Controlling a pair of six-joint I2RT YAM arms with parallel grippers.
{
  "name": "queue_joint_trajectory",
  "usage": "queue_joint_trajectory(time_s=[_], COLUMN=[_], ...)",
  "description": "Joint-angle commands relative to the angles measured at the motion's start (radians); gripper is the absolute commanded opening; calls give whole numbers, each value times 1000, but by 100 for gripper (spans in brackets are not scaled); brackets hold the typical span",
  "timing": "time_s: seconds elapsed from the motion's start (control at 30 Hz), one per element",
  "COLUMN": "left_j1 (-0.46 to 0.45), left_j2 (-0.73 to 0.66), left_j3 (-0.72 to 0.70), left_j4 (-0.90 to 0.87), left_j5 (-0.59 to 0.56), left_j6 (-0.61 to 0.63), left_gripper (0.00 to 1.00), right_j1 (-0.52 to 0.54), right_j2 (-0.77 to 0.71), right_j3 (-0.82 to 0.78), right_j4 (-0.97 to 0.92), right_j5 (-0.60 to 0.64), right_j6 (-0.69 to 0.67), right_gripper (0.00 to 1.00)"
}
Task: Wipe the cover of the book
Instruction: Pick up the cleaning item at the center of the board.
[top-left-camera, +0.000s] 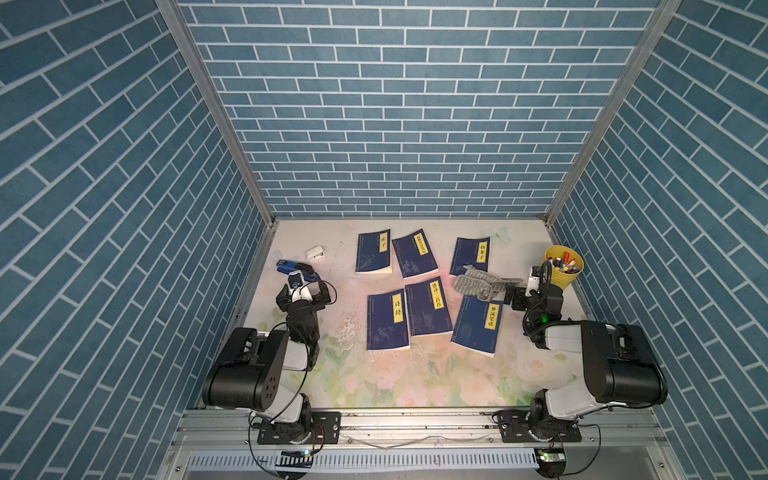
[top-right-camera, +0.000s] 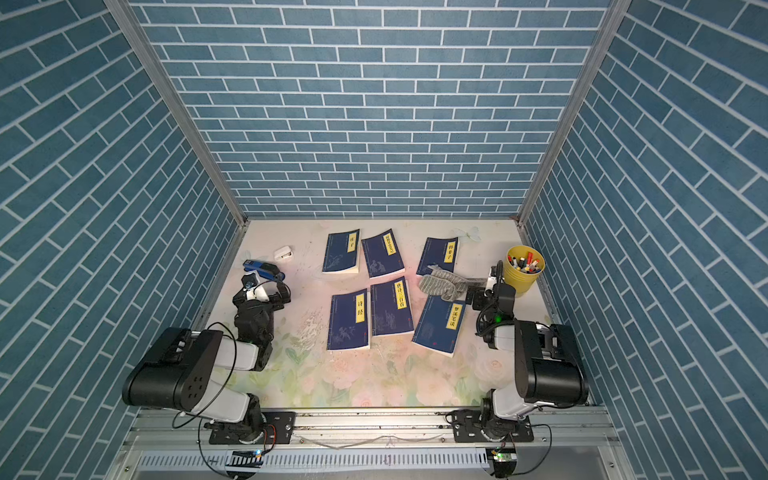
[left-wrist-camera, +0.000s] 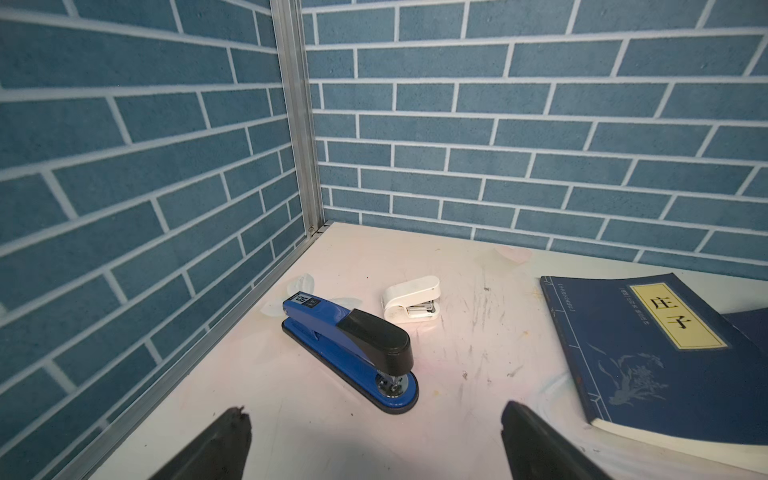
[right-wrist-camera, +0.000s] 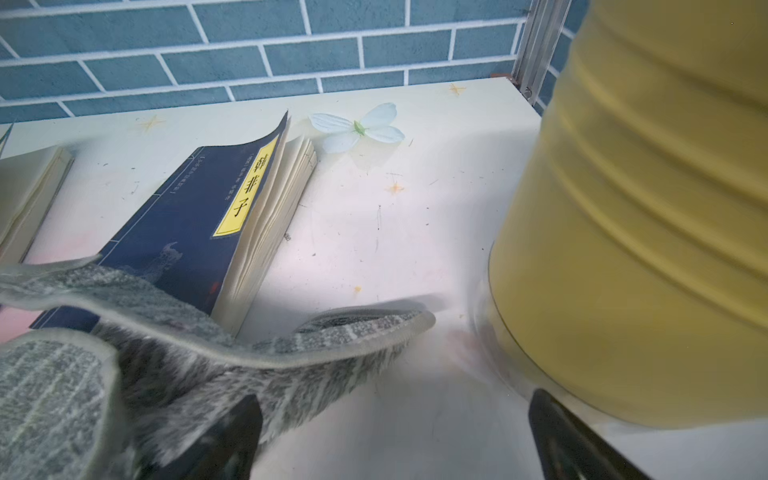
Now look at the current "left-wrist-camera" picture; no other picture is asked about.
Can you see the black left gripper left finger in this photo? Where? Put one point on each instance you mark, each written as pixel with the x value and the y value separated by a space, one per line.
pixel 220 451

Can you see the blue book back left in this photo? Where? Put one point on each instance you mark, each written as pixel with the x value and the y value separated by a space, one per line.
pixel 653 362

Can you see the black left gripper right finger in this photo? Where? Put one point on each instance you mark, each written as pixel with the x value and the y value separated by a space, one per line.
pixel 536 451

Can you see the blue book back middle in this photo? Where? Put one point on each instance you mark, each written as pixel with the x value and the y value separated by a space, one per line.
pixel 753 324

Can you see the blue book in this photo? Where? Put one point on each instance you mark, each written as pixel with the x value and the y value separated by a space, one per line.
pixel 653 362
pixel 753 324

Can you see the blue black stapler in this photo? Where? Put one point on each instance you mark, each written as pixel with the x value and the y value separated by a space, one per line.
pixel 369 353

